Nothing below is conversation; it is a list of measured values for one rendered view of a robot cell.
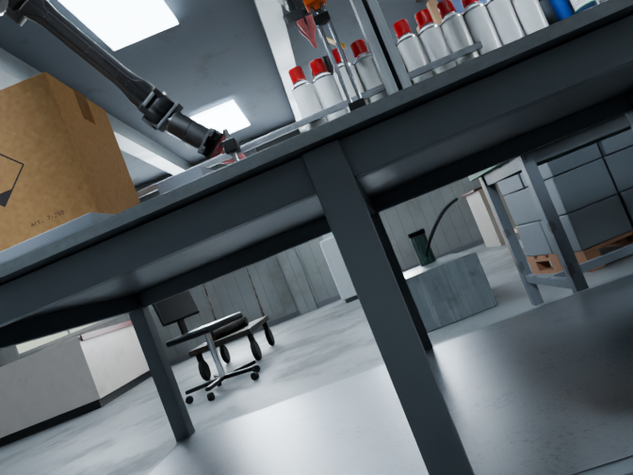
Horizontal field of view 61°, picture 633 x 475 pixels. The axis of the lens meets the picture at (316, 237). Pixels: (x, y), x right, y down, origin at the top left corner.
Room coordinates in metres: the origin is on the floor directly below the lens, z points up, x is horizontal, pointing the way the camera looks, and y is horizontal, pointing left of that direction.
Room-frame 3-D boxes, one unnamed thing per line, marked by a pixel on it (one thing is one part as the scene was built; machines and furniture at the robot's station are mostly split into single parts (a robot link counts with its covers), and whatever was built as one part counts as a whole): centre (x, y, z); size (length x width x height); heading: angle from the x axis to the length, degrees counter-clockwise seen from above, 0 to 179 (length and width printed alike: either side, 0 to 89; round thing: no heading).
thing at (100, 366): (8.00, 4.51, 0.48); 2.55 x 2.06 x 0.96; 88
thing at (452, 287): (3.84, -0.74, 0.37); 0.77 x 0.64 x 0.74; 179
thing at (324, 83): (1.22, -0.15, 0.98); 0.05 x 0.05 x 0.20
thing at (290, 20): (1.40, -0.17, 1.23); 0.07 x 0.07 x 0.09; 84
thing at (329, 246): (8.15, -0.37, 0.70); 0.72 x 0.64 x 1.40; 89
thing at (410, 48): (1.19, -0.35, 0.98); 0.05 x 0.05 x 0.20
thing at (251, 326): (5.88, 1.23, 0.50); 1.21 x 0.71 x 1.00; 179
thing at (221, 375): (4.43, 1.14, 0.52); 0.66 x 0.66 x 1.04
